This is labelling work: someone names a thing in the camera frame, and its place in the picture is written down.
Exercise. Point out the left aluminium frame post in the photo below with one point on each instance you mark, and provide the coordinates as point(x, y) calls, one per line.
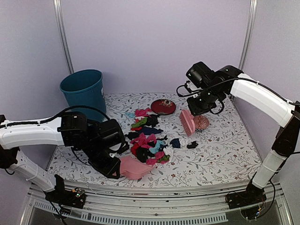
point(62, 34)

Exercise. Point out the central colourful paper scrap pile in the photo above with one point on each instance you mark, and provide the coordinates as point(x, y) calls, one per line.
point(149, 149)

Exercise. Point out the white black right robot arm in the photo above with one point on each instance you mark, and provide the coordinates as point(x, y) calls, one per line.
point(212, 86)

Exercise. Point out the small blue paper scraps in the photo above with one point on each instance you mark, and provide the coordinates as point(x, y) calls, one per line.
point(130, 114)

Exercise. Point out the right aluminium frame post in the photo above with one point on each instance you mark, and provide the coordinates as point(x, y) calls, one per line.
point(249, 32)

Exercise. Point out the red floral round plate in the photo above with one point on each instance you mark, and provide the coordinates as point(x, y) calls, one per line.
point(163, 107)

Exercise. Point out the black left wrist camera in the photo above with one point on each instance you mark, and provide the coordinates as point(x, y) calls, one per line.
point(110, 135)

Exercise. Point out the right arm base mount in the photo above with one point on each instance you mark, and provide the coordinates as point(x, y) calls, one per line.
point(252, 195)

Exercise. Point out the pink plastic dustpan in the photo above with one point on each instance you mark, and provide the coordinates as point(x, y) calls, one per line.
point(131, 168)

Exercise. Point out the teal plastic waste bin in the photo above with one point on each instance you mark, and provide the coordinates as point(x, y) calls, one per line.
point(85, 88)

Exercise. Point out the aluminium frame post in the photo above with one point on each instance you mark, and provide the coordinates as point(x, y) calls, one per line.
point(249, 32)
point(62, 34)

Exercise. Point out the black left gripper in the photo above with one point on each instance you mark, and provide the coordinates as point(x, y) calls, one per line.
point(109, 170)

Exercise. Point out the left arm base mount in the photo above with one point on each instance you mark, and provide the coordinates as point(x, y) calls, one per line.
point(73, 198)

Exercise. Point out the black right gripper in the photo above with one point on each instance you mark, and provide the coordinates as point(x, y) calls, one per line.
point(195, 110)

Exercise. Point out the pink patterned small bowl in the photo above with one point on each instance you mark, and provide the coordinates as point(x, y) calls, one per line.
point(201, 122)

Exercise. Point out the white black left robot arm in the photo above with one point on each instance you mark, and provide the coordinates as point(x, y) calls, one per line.
point(69, 129)

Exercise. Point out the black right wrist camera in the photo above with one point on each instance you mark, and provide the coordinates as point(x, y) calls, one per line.
point(200, 74)

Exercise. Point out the pink plastic hand brush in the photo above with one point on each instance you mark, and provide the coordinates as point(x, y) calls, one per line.
point(187, 121)

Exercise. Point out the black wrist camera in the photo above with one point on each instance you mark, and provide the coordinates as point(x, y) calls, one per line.
point(110, 135)
point(200, 74)

